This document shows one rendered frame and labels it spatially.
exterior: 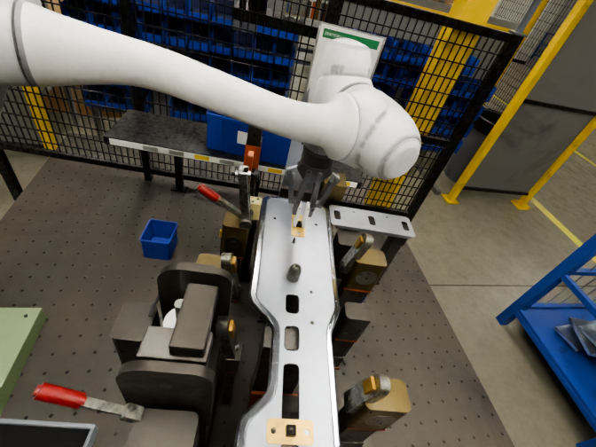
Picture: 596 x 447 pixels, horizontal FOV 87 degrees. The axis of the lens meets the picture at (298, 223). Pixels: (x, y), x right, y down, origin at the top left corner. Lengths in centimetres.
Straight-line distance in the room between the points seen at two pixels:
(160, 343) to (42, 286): 76
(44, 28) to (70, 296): 83
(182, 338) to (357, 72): 51
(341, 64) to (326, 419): 64
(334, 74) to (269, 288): 49
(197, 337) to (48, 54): 41
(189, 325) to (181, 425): 15
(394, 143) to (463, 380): 95
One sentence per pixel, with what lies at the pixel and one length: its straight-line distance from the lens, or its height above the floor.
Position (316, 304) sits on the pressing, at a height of 100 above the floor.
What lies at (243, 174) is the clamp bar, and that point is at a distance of 74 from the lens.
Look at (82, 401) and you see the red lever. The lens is 56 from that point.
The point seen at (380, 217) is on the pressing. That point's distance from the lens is 110.
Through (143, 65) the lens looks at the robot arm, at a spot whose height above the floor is 146.
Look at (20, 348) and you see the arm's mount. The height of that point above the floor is 75.
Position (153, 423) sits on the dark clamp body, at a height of 108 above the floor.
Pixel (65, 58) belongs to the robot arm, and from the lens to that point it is 54.
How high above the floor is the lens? 163
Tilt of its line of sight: 41 degrees down
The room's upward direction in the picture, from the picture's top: 16 degrees clockwise
